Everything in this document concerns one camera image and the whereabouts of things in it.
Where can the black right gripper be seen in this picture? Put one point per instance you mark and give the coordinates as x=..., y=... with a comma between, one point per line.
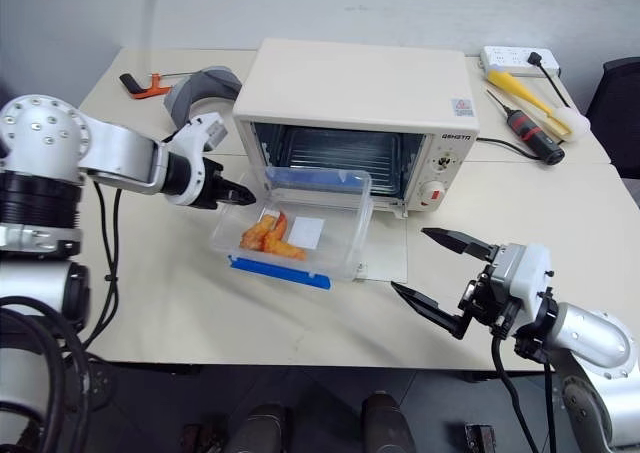
x=492, y=293

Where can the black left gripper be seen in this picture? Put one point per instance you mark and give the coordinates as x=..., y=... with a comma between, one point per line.
x=210, y=183

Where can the clear food container blue clips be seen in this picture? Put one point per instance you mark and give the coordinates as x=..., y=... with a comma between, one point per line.
x=335, y=233

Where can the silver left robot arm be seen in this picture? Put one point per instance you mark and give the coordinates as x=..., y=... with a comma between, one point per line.
x=120, y=153

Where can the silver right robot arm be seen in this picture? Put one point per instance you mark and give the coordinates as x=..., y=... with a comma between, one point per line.
x=592, y=338

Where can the orange fried food piece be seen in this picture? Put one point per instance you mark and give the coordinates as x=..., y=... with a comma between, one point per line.
x=257, y=235
x=285, y=247

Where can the glass toaster oven door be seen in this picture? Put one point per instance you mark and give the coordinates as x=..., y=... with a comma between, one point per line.
x=385, y=255

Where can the white oven knob red mark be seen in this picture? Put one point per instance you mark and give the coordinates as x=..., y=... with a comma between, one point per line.
x=433, y=193

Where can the cream toaster oven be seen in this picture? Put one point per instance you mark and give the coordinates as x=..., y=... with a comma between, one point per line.
x=360, y=83

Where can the white paper label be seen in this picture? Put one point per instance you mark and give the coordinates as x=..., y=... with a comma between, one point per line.
x=306, y=232

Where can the grey tape roll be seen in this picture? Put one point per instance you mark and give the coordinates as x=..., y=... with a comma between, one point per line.
x=195, y=90

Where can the orange black bar clamp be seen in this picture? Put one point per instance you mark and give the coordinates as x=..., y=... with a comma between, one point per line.
x=150, y=88

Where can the dark rounded shape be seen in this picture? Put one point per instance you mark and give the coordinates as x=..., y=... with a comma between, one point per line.
x=387, y=423

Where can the black red electric screwdriver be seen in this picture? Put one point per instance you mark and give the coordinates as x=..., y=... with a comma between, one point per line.
x=532, y=134

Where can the small brown block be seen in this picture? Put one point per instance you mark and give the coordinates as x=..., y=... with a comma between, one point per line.
x=480, y=438

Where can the red triangle warning sticker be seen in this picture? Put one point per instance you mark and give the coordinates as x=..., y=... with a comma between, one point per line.
x=463, y=106

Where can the translucent vertical pole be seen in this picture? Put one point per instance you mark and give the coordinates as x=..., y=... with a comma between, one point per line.
x=148, y=23

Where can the yellow plastic tool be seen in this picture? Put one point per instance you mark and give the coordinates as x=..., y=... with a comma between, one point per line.
x=520, y=92

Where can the white power strip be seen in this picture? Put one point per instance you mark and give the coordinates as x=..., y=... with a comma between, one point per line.
x=510, y=59

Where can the black chair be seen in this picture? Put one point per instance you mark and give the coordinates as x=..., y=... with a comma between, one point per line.
x=617, y=113

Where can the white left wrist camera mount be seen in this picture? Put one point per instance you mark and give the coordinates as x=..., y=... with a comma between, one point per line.
x=197, y=129

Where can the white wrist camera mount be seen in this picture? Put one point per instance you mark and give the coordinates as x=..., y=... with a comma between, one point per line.
x=531, y=273
x=197, y=129

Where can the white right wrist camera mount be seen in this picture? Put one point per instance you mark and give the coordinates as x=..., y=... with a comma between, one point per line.
x=531, y=273

